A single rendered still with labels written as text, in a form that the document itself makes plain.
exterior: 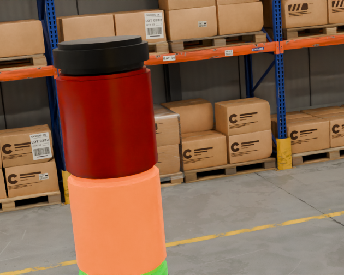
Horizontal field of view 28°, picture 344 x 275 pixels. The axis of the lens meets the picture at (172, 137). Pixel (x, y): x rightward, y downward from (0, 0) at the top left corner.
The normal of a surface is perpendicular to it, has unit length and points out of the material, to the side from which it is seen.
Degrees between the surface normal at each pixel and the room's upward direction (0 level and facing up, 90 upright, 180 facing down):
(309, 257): 0
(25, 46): 89
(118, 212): 90
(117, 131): 90
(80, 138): 90
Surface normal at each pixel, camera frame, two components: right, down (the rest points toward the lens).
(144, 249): 0.55, 0.14
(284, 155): 0.28, 0.18
